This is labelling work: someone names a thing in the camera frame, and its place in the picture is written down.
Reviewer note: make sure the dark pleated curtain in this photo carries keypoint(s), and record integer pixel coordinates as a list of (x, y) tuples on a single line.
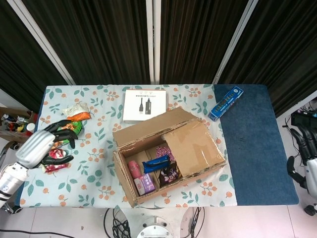
[(104, 37)]

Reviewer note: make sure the pink purple small box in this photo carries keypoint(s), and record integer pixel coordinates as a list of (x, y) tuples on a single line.
[(144, 184)]

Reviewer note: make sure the brown cardboard shipping box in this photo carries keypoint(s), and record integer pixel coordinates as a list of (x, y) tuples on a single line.
[(195, 146)]

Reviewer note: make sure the dark purple snack bag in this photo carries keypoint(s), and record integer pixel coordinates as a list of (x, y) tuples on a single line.
[(168, 174)]

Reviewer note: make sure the blue snack bar packet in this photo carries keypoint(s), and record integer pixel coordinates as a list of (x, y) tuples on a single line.
[(154, 164)]

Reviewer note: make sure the pink patterned packet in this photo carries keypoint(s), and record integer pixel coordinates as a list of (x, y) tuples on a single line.
[(163, 150)]

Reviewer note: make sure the long blue printed box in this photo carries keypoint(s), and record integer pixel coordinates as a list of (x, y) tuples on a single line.
[(225, 102)]

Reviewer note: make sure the floral print tablecloth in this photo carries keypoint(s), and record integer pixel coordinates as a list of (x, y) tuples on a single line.
[(99, 173)]

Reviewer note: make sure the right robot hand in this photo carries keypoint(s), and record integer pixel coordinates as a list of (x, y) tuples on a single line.
[(310, 171)]

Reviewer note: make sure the white frame post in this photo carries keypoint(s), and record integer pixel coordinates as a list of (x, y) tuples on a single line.
[(44, 42), (235, 37), (149, 37)]

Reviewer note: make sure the green snack packet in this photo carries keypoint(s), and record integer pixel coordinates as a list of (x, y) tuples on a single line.
[(74, 126)]

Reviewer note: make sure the white paper booklet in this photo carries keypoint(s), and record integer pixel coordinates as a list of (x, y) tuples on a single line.
[(138, 111)]

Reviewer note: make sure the orange snack packet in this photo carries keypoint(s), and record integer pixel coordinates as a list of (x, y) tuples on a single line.
[(81, 116)]

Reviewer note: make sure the white crumpled snack packet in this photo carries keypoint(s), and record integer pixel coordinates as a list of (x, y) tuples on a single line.
[(75, 108)]

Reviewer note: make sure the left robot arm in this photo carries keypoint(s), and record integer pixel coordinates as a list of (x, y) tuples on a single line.
[(10, 181)]

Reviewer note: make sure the blue felt mat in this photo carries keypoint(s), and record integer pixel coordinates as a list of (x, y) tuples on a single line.
[(255, 148)]

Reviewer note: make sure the black caster wheel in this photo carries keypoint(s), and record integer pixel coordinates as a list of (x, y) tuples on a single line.
[(310, 210), (15, 208)]

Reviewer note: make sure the pink bottle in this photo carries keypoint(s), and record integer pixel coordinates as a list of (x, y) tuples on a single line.
[(133, 169)]

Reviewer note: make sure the cardboard box of clutter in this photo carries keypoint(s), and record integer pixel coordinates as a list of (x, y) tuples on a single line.
[(10, 135)]

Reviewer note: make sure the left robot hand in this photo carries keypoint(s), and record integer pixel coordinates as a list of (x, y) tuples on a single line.
[(34, 146)]

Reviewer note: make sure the black electronic device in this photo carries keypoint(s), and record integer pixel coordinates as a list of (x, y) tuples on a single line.
[(302, 119)]

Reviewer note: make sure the red snack packet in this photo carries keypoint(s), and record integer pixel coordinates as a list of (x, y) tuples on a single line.
[(56, 153)]

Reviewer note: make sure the grey round robot base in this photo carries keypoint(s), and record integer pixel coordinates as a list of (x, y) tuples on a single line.
[(156, 230)]

